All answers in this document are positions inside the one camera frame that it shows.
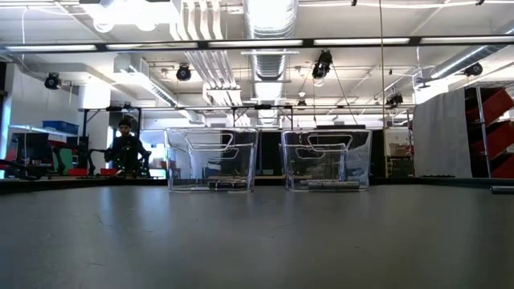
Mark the clear plastic bin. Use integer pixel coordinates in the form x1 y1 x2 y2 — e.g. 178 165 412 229
280 128 373 192
163 127 259 192

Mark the black partition panel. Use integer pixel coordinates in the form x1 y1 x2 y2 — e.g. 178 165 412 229
316 124 386 177
220 130 318 177

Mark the black overhead crossbar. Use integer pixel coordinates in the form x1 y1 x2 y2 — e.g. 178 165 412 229
0 36 514 52

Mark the person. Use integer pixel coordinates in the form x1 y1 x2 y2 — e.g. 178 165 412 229
104 117 153 177

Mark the cardboard box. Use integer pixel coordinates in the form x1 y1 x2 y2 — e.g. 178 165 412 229
387 142 407 158

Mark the thin vertical pole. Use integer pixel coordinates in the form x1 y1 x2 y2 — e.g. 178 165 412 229
378 0 386 177

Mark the grey curtain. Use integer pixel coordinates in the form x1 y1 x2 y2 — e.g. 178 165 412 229
413 88 473 179

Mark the teal green panel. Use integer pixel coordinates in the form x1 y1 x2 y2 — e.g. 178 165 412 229
51 144 75 174

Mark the blue storage box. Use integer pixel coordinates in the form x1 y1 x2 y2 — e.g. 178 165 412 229
42 120 80 136

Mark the white background table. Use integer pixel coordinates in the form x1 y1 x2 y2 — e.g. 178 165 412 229
8 124 80 140

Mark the metal shelf rack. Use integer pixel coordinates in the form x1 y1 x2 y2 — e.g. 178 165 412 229
464 82 514 180

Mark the red shelf bin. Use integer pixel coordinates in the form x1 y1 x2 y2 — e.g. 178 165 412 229
490 154 514 180
479 88 514 126
467 120 514 160

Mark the black background rig frame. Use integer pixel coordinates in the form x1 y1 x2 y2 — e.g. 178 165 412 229
78 104 415 133

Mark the corrugated silver ventilation duct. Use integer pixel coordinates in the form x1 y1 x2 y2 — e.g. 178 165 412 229
243 0 300 83

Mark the black hanging camera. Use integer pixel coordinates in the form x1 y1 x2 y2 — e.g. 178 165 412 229
43 71 63 91
463 62 484 77
175 63 193 83
312 50 334 79
385 92 404 108

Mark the smooth silver ventilation duct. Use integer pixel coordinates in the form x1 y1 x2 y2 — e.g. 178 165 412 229
429 26 514 79

